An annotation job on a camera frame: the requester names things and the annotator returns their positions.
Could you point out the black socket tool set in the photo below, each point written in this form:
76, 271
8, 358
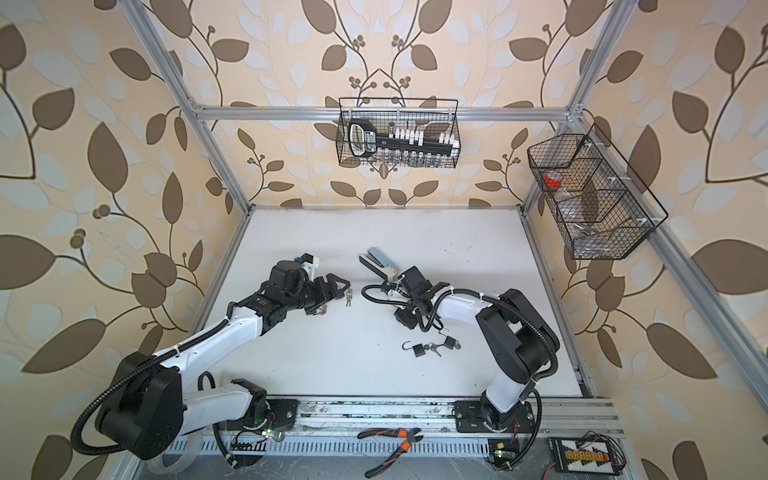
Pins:
365, 140

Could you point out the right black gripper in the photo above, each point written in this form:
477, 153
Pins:
409, 321

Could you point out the back wire basket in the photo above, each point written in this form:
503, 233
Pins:
433, 114

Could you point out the keys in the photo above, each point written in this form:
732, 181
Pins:
432, 347

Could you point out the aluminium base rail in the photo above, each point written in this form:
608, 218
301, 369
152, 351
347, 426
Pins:
450, 426

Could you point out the red capped item in basket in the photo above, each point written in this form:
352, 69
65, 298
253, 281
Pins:
553, 180

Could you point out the right wire basket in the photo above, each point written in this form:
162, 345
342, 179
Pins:
605, 207

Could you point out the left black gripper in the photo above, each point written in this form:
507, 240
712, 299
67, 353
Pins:
325, 296

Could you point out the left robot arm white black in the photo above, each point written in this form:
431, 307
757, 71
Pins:
150, 401

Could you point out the wire basket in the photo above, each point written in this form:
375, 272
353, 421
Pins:
433, 114
605, 207

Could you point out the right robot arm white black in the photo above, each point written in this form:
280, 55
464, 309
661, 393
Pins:
522, 344

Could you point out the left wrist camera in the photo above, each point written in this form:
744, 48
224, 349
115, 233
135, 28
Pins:
309, 263

